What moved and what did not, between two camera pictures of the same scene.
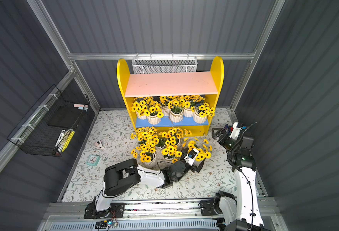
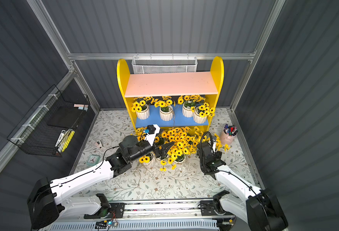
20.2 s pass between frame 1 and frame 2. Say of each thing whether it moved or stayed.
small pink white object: stayed
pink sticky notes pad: stayed
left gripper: moved
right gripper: moved
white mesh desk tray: stayed
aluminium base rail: stayed
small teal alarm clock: stayed
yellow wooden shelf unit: stayed
